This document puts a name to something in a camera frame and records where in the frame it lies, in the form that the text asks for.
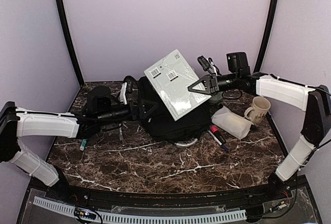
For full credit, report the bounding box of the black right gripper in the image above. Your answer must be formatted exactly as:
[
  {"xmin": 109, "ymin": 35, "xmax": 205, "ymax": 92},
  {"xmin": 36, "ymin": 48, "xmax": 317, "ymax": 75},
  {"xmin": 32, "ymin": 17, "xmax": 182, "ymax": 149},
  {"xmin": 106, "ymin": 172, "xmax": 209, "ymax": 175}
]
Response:
[{"xmin": 189, "ymin": 72, "xmax": 240, "ymax": 96}]

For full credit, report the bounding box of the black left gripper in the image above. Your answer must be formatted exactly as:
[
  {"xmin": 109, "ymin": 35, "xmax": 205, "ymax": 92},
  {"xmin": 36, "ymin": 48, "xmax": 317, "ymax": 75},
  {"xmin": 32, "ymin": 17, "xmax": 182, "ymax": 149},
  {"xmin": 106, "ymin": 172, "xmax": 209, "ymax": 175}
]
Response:
[{"xmin": 97, "ymin": 99, "xmax": 158, "ymax": 127}]

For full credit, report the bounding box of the black student bag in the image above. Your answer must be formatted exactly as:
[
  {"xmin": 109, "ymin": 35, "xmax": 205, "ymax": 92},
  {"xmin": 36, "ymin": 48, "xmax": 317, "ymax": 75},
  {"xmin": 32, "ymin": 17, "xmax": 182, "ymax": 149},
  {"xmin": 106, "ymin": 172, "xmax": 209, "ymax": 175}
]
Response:
[{"xmin": 138, "ymin": 77, "xmax": 211, "ymax": 143}]

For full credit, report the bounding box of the grey notebook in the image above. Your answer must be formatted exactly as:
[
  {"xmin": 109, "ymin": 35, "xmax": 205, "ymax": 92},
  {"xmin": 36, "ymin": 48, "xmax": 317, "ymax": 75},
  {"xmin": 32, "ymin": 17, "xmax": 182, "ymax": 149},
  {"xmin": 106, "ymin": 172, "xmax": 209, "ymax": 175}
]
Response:
[{"xmin": 144, "ymin": 49, "xmax": 211, "ymax": 121}]

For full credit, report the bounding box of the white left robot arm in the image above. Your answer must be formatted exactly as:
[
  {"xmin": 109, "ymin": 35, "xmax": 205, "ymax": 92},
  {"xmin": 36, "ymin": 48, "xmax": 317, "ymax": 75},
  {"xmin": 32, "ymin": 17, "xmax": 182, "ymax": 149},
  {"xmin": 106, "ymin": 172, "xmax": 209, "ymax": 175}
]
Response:
[{"xmin": 1, "ymin": 101, "xmax": 147, "ymax": 201}]

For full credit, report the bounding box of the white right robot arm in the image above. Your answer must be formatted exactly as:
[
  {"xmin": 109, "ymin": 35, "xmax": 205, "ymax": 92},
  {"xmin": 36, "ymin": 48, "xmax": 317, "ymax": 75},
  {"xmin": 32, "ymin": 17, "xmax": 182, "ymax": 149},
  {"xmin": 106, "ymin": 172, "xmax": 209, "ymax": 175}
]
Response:
[{"xmin": 188, "ymin": 72, "xmax": 330, "ymax": 200}]

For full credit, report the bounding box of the white pouch bag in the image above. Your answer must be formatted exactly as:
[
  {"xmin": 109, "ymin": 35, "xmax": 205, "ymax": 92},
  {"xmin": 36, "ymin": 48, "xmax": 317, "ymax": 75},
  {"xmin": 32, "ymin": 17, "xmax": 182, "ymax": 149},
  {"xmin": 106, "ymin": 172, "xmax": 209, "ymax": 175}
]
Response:
[{"xmin": 212, "ymin": 106, "xmax": 253, "ymax": 140}]

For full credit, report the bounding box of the pale green ceramic bowl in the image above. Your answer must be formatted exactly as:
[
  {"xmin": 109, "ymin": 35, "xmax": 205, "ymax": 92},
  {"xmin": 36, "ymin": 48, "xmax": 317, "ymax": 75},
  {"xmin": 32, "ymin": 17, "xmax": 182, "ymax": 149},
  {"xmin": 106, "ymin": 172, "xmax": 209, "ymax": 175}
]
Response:
[{"xmin": 208, "ymin": 92, "xmax": 223, "ymax": 105}]

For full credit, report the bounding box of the clear silver pen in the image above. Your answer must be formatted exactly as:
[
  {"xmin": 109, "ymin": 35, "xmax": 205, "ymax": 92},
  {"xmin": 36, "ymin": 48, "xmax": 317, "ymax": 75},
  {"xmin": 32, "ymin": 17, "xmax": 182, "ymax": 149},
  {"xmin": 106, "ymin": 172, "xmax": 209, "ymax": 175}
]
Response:
[{"xmin": 118, "ymin": 125, "xmax": 124, "ymax": 142}]

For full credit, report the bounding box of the red black marker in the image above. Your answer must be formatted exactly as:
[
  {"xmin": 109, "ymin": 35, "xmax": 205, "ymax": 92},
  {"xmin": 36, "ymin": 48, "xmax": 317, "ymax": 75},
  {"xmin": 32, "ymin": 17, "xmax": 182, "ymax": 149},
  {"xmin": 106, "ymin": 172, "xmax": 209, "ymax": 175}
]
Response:
[{"xmin": 210, "ymin": 125, "xmax": 226, "ymax": 144}]

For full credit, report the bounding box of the beige ceramic mug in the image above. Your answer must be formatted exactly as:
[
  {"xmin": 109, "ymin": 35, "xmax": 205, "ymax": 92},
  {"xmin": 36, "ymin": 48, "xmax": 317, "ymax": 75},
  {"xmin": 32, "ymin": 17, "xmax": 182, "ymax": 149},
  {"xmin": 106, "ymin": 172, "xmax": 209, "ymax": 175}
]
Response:
[{"xmin": 244, "ymin": 96, "xmax": 271, "ymax": 125}]

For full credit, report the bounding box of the green white marker pen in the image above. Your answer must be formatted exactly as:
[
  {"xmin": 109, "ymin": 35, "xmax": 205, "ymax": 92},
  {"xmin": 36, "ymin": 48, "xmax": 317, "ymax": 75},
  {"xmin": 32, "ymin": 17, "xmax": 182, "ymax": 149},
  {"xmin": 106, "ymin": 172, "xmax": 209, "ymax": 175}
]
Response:
[{"xmin": 80, "ymin": 139, "xmax": 87, "ymax": 151}]

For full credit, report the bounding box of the small circuit board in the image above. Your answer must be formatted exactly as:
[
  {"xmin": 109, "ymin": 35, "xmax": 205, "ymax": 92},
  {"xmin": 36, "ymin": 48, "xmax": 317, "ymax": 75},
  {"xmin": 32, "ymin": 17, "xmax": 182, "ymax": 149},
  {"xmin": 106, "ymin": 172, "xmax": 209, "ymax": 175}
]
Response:
[{"xmin": 74, "ymin": 207, "xmax": 97, "ymax": 220}]

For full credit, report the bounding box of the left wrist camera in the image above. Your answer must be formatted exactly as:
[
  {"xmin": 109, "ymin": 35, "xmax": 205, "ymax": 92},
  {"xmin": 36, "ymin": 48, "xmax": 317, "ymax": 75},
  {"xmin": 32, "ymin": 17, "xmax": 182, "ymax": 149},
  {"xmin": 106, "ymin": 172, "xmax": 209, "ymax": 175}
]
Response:
[{"xmin": 119, "ymin": 76, "xmax": 136, "ymax": 105}]

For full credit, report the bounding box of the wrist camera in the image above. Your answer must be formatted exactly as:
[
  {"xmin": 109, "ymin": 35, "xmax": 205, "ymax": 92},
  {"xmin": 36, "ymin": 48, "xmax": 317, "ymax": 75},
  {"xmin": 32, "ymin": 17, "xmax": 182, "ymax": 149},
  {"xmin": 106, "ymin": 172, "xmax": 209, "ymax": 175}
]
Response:
[
  {"xmin": 119, "ymin": 76, "xmax": 136, "ymax": 105},
  {"xmin": 226, "ymin": 52, "xmax": 250, "ymax": 75}
]

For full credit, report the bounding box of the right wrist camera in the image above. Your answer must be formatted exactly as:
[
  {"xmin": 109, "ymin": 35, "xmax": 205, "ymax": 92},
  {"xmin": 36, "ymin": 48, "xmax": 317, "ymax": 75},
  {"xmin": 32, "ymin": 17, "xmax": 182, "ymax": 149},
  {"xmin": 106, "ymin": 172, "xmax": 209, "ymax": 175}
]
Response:
[{"xmin": 226, "ymin": 52, "xmax": 250, "ymax": 75}]

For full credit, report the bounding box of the white slotted cable duct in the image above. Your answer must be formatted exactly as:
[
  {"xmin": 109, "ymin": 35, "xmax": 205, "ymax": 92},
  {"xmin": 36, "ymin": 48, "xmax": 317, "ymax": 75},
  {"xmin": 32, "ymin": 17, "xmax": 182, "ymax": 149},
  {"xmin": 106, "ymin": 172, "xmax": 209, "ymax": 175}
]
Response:
[{"xmin": 33, "ymin": 197, "xmax": 247, "ymax": 223}]

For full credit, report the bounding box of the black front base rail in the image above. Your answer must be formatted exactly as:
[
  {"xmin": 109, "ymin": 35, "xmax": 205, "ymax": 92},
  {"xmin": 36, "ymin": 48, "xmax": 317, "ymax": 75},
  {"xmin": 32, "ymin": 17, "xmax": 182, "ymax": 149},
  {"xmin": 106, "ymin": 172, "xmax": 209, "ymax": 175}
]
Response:
[{"xmin": 28, "ymin": 176, "xmax": 308, "ymax": 212}]

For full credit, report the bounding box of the right black corner post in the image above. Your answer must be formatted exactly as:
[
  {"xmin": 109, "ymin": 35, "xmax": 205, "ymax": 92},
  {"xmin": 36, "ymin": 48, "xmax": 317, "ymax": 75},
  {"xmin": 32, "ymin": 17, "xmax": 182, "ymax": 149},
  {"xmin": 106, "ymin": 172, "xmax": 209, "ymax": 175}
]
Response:
[{"xmin": 253, "ymin": 0, "xmax": 278, "ymax": 73}]

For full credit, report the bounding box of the black corner post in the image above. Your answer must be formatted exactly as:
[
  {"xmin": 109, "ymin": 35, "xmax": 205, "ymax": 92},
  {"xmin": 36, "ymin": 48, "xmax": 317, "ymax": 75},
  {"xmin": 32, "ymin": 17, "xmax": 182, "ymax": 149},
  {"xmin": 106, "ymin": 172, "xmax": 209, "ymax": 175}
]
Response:
[
  {"xmin": 55, "ymin": 0, "xmax": 85, "ymax": 87},
  {"xmin": 253, "ymin": 0, "xmax": 278, "ymax": 73}
]

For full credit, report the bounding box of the left black corner post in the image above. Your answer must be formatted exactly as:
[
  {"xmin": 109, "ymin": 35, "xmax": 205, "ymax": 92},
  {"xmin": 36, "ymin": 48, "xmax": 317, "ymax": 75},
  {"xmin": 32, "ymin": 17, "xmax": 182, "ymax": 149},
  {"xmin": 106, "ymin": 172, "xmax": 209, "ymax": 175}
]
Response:
[{"xmin": 55, "ymin": 0, "xmax": 85, "ymax": 87}]

